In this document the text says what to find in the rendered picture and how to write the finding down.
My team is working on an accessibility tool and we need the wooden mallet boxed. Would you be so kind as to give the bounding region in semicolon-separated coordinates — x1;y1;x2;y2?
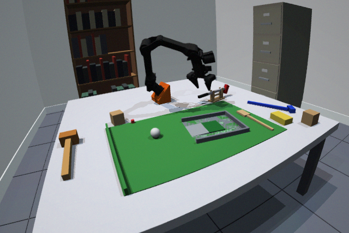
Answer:
59;129;79;181

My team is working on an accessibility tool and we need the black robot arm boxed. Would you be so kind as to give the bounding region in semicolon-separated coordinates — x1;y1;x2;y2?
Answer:
140;35;215;96

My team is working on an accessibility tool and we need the white golf ball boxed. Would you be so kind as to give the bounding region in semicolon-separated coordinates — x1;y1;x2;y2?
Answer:
151;128;160;138

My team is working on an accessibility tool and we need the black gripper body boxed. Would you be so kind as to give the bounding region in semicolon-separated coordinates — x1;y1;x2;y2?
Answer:
186;65;216;83

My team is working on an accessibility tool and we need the green flat mat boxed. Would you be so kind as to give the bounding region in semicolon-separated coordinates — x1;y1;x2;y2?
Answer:
108;100;287;195

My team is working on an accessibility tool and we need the yellow flat block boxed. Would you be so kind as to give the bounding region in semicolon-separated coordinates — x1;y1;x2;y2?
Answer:
270;111;293;126

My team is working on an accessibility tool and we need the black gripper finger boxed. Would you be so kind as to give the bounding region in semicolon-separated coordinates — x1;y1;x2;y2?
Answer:
189;77;199;88
204;82;212;91

